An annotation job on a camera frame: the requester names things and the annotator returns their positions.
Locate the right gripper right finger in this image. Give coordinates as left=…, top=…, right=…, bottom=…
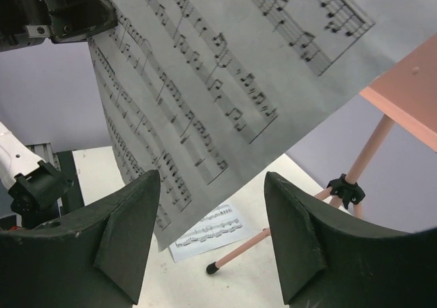
left=264, top=172, right=436, bottom=307

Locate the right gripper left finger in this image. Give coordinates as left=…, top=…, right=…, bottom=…
left=1, top=170, right=160, bottom=307

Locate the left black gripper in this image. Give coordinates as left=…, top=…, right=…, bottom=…
left=1, top=0, right=117, bottom=52

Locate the sheet music page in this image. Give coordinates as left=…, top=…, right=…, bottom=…
left=169, top=200, right=255, bottom=263
left=89, top=0, right=436, bottom=250

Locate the pink perforated music stand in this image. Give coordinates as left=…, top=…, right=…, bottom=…
left=206, top=33, right=437, bottom=275

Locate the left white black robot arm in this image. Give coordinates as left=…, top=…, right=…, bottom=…
left=1, top=0, right=117, bottom=229

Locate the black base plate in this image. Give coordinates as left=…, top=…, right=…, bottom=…
left=55, top=151, right=85, bottom=216

